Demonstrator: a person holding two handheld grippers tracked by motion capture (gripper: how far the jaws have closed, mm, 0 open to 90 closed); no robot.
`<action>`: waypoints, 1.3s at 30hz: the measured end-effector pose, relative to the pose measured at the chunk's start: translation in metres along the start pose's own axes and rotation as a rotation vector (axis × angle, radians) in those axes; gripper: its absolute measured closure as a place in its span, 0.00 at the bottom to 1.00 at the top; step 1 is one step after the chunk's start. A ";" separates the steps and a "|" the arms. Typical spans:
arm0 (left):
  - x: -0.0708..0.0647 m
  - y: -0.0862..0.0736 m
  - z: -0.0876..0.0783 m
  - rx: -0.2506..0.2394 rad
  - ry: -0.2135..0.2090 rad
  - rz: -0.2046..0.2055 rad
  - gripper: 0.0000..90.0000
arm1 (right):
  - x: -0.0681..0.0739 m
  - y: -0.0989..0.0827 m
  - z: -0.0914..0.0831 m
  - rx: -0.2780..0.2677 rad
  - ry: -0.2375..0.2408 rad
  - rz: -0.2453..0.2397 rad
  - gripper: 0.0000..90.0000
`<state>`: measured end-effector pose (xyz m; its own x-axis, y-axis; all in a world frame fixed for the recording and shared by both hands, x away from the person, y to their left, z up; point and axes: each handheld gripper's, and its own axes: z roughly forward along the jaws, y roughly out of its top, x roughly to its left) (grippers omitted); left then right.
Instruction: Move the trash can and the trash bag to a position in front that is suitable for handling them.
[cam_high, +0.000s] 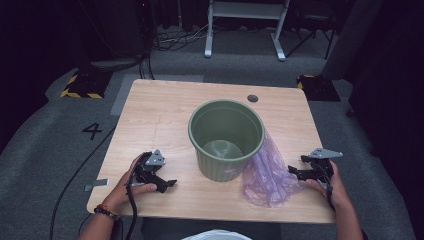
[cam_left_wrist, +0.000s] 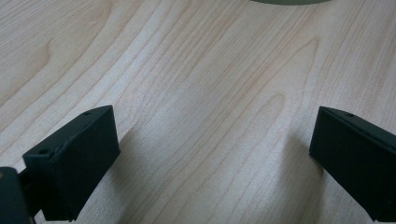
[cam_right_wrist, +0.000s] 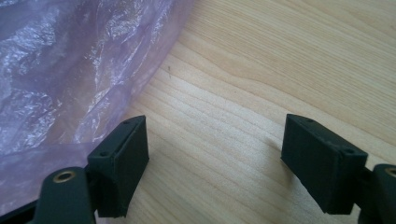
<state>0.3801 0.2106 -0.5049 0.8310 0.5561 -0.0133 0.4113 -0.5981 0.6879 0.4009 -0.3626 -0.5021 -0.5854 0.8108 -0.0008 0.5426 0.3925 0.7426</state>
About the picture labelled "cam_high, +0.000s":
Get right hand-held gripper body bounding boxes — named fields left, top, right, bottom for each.
left=308, top=147, right=344, bottom=186

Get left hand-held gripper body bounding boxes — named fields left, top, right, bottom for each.
left=134, top=148, right=167, bottom=184

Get purple plastic bag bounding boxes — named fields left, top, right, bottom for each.
left=242, top=129, right=306, bottom=209

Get green plastic bin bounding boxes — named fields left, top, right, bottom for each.
left=187, top=98, right=266, bottom=183

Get person's right hand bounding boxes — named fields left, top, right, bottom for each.
left=304, top=160, right=353, bottom=209

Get person's left hand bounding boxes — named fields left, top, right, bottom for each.
left=103, top=153, right=158, bottom=214

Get person's dark trousers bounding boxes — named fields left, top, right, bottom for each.
left=140, top=217, right=283, bottom=240

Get person's white shirt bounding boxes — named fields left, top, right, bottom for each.
left=181, top=228, right=253, bottom=240

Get black stand legs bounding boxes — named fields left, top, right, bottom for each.
left=284, top=13, right=337, bottom=61

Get grey pillar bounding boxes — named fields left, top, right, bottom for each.
left=320, top=0, right=384, bottom=81

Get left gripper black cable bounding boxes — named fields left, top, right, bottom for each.
left=123, top=179, right=139, bottom=240

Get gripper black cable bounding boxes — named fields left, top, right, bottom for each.
left=123, top=179, right=139, bottom=240
left=324, top=184, right=337, bottom=213

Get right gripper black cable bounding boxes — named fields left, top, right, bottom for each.
left=324, top=184, right=337, bottom=213

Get beaded bracelet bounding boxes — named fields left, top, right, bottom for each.
left=93, top=203, right=120, bottom=221

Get black yellow striped base plate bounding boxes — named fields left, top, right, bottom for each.
left=60, top=68, right=114, bottom=100
left=296, top=74, right=342, bottom=103

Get thin black cable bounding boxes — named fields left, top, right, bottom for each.
left=78, top=213, right=93, bottom=236

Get hanging black cables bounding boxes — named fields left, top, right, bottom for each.
left=138, top=0, right=156, bottom=81

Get tangle of floor cables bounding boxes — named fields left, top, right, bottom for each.
left=151, top=23, right=214, bottom=53

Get white metal table frame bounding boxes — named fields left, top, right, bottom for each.
left=203, top=0, right=291, bottom=62

